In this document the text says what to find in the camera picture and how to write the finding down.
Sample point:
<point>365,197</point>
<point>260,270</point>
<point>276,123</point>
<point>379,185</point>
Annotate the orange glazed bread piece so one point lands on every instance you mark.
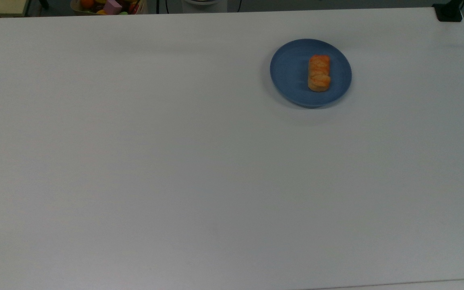
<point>319,73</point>

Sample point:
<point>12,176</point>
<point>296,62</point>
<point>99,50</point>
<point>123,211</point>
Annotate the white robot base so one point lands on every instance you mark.
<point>204,5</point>

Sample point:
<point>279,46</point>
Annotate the blue round plate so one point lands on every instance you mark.
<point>290,74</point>

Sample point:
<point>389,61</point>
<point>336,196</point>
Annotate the toy-filled storage box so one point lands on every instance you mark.
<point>133,8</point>

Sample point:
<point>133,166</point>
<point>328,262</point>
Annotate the purple toy block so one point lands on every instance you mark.
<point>112,7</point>

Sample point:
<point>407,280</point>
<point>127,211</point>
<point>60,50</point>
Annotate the orange toy fruit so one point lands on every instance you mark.
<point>87,3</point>

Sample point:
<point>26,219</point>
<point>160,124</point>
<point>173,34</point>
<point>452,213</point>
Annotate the black table clamp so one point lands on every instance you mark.
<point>448,13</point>

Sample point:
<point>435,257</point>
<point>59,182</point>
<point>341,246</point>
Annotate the black camera stand pole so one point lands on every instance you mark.
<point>44,3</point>

